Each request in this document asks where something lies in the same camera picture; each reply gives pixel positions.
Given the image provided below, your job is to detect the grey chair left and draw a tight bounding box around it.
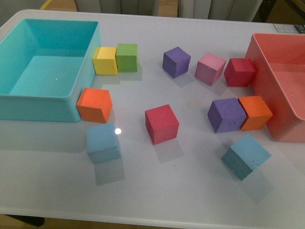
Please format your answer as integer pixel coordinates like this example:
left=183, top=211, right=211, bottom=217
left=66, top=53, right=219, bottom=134
left=75, top=0, right=159, bottom=16

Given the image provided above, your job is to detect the grey chair right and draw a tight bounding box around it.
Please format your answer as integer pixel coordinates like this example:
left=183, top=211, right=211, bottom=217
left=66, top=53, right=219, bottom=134
left=179, top=0, right=262, bottom=21

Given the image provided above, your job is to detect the pink plastic bin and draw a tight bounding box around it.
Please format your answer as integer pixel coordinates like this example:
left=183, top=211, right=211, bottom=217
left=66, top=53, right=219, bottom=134
left=245, top=33, right=305, bottom=143

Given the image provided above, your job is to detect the green foam block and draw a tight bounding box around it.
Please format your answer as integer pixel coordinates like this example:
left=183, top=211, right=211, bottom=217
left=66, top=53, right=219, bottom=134
left=116, top=43, right=138, bottom=72

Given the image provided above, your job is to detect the teal plastic bin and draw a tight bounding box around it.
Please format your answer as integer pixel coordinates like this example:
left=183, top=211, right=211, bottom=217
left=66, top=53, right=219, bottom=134
left=0, top=19, right=101, bottom=122

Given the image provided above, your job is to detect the yellow foam block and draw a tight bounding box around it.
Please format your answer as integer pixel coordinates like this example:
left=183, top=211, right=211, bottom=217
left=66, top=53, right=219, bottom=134
left=92, top=47, right=118, bottom=75

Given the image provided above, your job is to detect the purple foam block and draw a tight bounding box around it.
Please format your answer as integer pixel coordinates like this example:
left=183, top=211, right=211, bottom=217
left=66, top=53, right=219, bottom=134
left=162, top=47, right=191, bottom=78
left=207, top=98, right=247, bottom=133

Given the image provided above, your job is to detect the orange foam block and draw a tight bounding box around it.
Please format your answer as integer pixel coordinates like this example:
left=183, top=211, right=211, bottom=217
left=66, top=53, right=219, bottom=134
left=76, top=88, right=112, bottom=123
left=238, top=95, right=273, bottom=131

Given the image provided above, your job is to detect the orange foam block left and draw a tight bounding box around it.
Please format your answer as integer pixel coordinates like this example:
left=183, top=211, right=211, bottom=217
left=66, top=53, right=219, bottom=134
left=76, top=88, right=112, bottom=123

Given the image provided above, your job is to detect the light blue foam block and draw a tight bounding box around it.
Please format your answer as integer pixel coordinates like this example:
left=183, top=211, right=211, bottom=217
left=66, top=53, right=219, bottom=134
left=221, top=134, right=271, bottom=181
left=86, top=123, right=121, bottom=164

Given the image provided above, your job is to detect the pink foam block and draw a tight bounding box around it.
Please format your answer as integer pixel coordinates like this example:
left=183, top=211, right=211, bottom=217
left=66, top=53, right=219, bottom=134
left=194, top=52, right=226, bottom=86

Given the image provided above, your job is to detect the orange foam block right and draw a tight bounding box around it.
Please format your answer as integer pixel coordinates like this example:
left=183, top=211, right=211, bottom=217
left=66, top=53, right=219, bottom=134
left=238, top=95, right=273, bottom=131

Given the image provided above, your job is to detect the purple foam block near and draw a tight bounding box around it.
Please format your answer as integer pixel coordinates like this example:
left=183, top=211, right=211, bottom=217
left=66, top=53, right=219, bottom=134
left=207, top=98, right=247, bottom=133

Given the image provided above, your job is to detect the purple foam block far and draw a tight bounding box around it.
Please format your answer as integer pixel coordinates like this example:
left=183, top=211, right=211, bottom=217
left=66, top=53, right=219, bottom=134
left=162, top=47, right=191, bottom=78

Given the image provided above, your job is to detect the dark red foam block far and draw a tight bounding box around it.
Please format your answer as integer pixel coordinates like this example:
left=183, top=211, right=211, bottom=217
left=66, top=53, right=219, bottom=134
left=224, top=58, right=256, bottom=87

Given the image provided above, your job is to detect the table label sticker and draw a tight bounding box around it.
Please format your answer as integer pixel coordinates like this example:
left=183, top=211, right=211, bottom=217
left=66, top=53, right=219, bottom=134
left=273, top=23, right=305, bottom=34

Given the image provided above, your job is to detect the grey chair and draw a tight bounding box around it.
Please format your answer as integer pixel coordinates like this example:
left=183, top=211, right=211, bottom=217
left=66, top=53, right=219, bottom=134
left=179, top=0, right=262, bottom=21
left=75, top=0, right=159, bottom=16

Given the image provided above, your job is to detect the red foam block centre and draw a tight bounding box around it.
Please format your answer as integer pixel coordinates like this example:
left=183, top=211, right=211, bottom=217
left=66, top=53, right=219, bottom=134
left=145, top=104, right=179, bottom=145

